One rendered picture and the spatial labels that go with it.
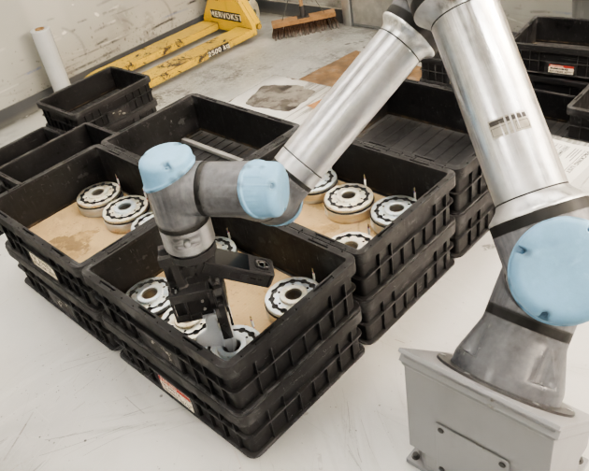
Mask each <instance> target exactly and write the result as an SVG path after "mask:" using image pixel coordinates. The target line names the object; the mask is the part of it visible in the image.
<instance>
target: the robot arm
mask: <svg viewBox="0 0 589 471"><path fill-rule="evenodd" d="M382 17H383V25H382V27H381V29H380V30H379V31H378V33H376V34H375V35H374V36H373V38H372V39H371V40H370V41H369V43H368V44H367V45H366V46H365V48H364V49H363V50H362V51H361V52H360V54H359V55H358V56H357V57H356V59H355V60H354V61H353V62H352V64H351V65H350V66H349V67H348V68H347V70H346V71H345V72H344V73H343V75H342V76H341V77H340V78H339V79H338V81H337V82H336V83H335V84H334V86H333V87H332V88H331V89H330V91H329V92H328V93H327V94H326V95H325V97H324V98H323V99H322V100H321V102H320V103H319V104H318V105H317V107H316V108H314V109H313V110H312V112H311V113H310V114H309V115H308V117H307V118H306V119H305V120H304V122H303V123H302V124H301V125H300V126H299V128H298V129H297V130H296V131H295V132H294V134H293V135H292V136H291V138H290V139H289V140H288V141H287V142H286V144H285V145H284V146H283V147H282V148H281V150H280V151H279V152H278V154H277V155H276V156H275V157H274V159H273V160H272V161H271V162H270V161H264V160H252V161H221V162H207V161H196V160H195V156H194V155H193V153H192V150H191V149H190V147H188V146H187V145H185V144H181V143H179V142H169V143H165V144H161V145H158V146H155V147H153V148H151V149H150V150H148V151H146V152H145V153H144V155H143V156H141V158H140V160H139V163H138V168H139V172H140V175H141V178H142V182H143V185H144V186H143V190H144V192H145V193H146V195H147V197H148V200H149V202H150V205H151V210H152V213H153V216H154V219H155V221H156V224H157V226H158V229H159V233H160V236H161V238H162V241H163V244H164V245H162V246H158V264H159V266H160V268H163V270H164V273H165V277H166V280H167V289H168V299H169V302H170V305H171V307H172V310H173V312H174V315H175V318H176V321H177V323H181V322H186V321H197V320H202V319H205V322H206V326H207V328H206V330H205V331H203V332H202V333H201V334H199V335H198V336H197V337H196V339H195V340H196V342H197V343H199V344H200V345H202V346H203V347H212V346H224V347H226V348H227V350H228V352H234V351H235V349H236V346H237V342H236V338H235V335H234V331H233V328H232V325H234V321H233V317H232V312H231V308H230V305H229V302H228V297H227V291H226V286H225V281H224V280H225V279H229V280H233V281H237V282H242V283H247V284H251V285H256V286H261V287H266V288H269V287H270V285H271V283H272V281H273V278H274V277H275V272H274V266H273V262H272V261H271V260H270V259H267V258H262V257H257V256H253V255H249V254H244V253H240V252H235V251H231V250H223V249H219V248H217V244H216V241H215V233H214V229H213V225H212V222H211V218H210V217H234V218H242V219H246V220H250V221H258V222H260V223H262V224H264V225H267V226H282V225H286V224H289V223H291V222H293V221H294V220H295V219H296V218H297V217H298V216H299V214H300V212H301V210H302V206H303V200H304V199H305V198H306V197H307V195H308V194H309V193H310V191H311V190H312V189H313V188H314V187H315V186H316V185H317V184H318V182H319V181H320V180H321V179H322V178H323V176H324V175H325V174H326V173H327V171H328V170H329V169H330V168H331V167H332V166H333V164H334V163H335V162H336V161H337V160H338V158H339V157H340V156H341V155H342V153H343V152H344V151H345V150H346V149H347V148H348V147H349V146H350V145H351V143H352V142H353V141H354V139H355V138H357V136H358V135H359V134H360V133H361V132H362V130H363V129H364V128H365V127H366V126H367V124H368V123H369V122H370V121H371V120H372V118H373V117H374V116H375V115H376V114H377V112H378V111H379V110H380V109H381V108H382V106H383V105H384V104H385V103H386V102H387V100H388V99H389V98H390V97H391V96H392V94H393V93H394V92H395V91H396V90H397V88H398V87H399V86H400V85H401V84H402V82H403V81H404V80H405V79H406V78H407V76H408V75H409V74H410V73H411V72H412V70H413V69H414V68H415V67H416V66H417V64H418V63H419V62H420V61H421V60H422V59H427V58H433V57H434V56H435V55H436V53H437V52H438V51H439V54H440V57H441V59H442V62H443V64H444V67H445V70H446V72H447V75H448V78H449V81H450V83H451V85H452V88H453V92H454V95H455V98H456V101H457V103H458V106H459V108H460V111H461V114H462V116H463V119H464V122H465V125H466V127H467V131H468V134H469V136H470V139H471V142H472V145H473V148H474V150H475V152H476V155H477V158H478V160H479V163H480V166H481V170H482V173H483V175H484V178H485V180H486V183H487V186H488V189H489V192H490V194H491V196H492V199H493V202H494V204H495V207H496V213H495V215H494V217H493V218H492V220H491V222H490V224H489V230H490V233H491V236H492V238H493V241H494V244H495V246H496V251H497V254H498V256H499V259H500V262H501V264H502V267H501V270H500V273H499V275H498V278H497V280H496V284H495V287H494V288H493V291H492V293H491V296H490V298H489V301H488V304H487V306H486V309H485V310H484V313H483V315H482V317H481V318H480V320H479V321H478V322H477V323H476V324H475V326H474V327H473V328H472V329H471V330H470V332H469V333H468V334H467V335H466V337H465V338H464V339H463V340H462V341H461V343H460V344H459V345H458V346H457V347H456V349H455V351H454V353H453V356H452V359H451V361H452V362H453V363H454V364H456V365H457V366H458V367H460V368H462V369H463V370H465V371H467V372H468V373H469V374H471V375H473V376H475V377H477V378H480V379H482V380H484V381H486V382H488V383H490V384H492V385H494V386H496V387H498V388H500V389H502V390H504V391H507V392H509V393H513V394H515V395H518V396H520V397H523V398H525V399H527V400H530V401H533V402H536V403H539V404H542V405H544V406H548V407H561V404H562V402H563V399H564V397H565V391H566V372H567V349H568V347H569V344H570V341H571V339H572V337H573V335H574V333H575V330H576V328H577V325H579V324H582V323H585V322H588V321H589V193H587V192H584V191H582V190H580V189H578V188H575V187H573V186H572V185H570V184H569V182H568V180H567V175H566V173H565V170H564V167H563V166H562V163H561V161H560V158H559V155H558V153H557V150H556V147H555V145H554V143H553V139H552V136H551V134H550V131H549V128H548V126H547V123H546V121H545V119H544V116H543V114H542V111H541V108H540V106H539V102H538V99H537V97H536V95H535V92H534V89H533V87H532V84H531V82H530V79H529V76H528V75H527V72H526V69H525V67H524V63H523V60H522V57H521V55H520V52H519V51H518V48H517V45H516V43H515V40H514V37H513V35H512V32H511V30H510V26H509V24H508V21H507V18H506V16H505V13H504V11H503V8H502V6H501V4H500V1H499V0H394V1H393V3H392V4H391V5H390V6H389V7H388V8H387V9H386V11H385V12H384V13H383V15H382ZM171 288H174V289H172V290H170V289H171ZM176 311H177V312H176ZM177 314H178V315H177ZM217 319H218V321H217ZM218 322H219V324H220V326H221V328H220V327H219V324H218Z"/></svg>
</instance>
